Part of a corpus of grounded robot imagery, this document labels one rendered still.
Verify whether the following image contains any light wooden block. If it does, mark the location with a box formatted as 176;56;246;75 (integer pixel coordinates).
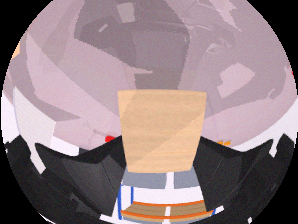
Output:
118;89;206;173

